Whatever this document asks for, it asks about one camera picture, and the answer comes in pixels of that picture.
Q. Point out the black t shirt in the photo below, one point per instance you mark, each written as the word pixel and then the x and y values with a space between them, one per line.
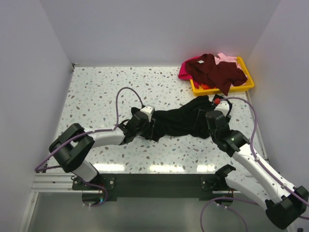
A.
pixel 181 121

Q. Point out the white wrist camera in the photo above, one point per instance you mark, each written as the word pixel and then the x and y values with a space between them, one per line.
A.
pixel 148 111
pixel 225 106

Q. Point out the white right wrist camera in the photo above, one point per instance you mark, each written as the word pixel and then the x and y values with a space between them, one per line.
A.
pixel 225 106

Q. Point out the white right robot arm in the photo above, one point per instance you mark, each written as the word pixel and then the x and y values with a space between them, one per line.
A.
pixel 282 201

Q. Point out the orange red garment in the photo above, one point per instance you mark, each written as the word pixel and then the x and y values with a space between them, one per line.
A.
pixel 206 87

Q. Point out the aluminium frame rail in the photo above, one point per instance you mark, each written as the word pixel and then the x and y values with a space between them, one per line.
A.
pixel 46 182

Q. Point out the yellow plastic tray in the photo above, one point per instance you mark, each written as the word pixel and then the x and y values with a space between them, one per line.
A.
pixel 198 91

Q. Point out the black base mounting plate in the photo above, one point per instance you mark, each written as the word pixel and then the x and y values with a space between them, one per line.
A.
pixel 199 186

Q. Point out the light pink t shirt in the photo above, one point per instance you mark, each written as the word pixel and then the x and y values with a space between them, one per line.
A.
pixel 229 68

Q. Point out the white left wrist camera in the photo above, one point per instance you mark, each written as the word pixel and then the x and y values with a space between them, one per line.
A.
pixel 148 111

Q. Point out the maroon t shirt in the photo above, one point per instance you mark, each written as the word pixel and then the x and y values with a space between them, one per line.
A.
pixel 202 70

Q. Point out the magenta t shirt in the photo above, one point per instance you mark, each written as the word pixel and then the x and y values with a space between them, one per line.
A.
pixel 183 74

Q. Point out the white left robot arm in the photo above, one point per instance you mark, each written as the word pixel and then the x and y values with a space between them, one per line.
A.
pixel 72 146

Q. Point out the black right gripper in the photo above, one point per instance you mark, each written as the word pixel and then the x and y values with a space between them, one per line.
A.
pixel 200 118

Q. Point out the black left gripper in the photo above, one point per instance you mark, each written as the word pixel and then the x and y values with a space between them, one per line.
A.
pixel 149 130

